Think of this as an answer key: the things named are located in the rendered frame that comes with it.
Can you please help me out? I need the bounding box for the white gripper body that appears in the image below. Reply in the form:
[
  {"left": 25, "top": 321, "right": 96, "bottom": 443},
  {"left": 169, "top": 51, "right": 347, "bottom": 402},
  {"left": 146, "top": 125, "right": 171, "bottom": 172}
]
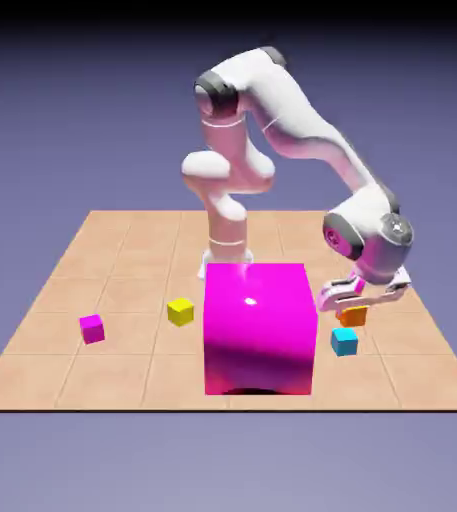
[{"left": 316, "top": 266, "right": 412, "bottom": 313}]

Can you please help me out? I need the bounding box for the small orange cube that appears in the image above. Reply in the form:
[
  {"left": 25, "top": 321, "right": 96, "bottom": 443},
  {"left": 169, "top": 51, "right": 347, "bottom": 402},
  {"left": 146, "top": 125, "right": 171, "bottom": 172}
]
[{"left": 335, "top": 305, "right": 370, "bottom": 328}]

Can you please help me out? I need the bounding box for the small cyan cube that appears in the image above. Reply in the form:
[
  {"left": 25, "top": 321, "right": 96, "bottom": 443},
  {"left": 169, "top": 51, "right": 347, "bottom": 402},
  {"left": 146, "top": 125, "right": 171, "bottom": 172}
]
[{"left": 330, "top": 327, "right": 360, "bottom": 358}]

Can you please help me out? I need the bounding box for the small yellow cube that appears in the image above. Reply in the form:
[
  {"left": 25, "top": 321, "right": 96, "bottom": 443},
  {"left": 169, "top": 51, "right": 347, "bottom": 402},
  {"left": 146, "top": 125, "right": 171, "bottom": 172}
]
[{"left": 166, "top": 297, "right": 195, "bottom": 328}]

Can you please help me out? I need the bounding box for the small magenta cube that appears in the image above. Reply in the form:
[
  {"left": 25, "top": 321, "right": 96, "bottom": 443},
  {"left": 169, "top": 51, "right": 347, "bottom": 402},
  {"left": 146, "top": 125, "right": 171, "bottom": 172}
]
[{"left": 78, "top": 313, "right": 106, "bottom": 345}]

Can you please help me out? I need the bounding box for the large magenta box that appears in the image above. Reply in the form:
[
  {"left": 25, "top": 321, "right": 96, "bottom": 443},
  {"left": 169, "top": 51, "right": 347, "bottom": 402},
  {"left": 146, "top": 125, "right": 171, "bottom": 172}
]
[{"left": 202, "top": 262, "right": 318, "bottom": 397}]

